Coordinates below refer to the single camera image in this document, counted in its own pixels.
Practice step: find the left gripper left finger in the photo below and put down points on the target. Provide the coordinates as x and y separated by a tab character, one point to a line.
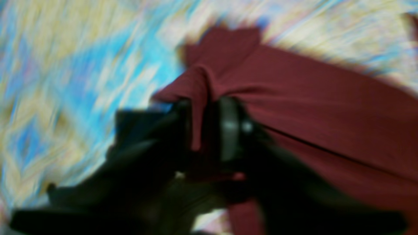
123	196

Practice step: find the patterned tablecloth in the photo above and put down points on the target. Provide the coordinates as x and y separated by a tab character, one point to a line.
68	65

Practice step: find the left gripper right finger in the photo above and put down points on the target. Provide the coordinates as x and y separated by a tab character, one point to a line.
279	195

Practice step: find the dark red t-shirt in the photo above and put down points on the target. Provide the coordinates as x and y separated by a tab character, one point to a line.
357	133

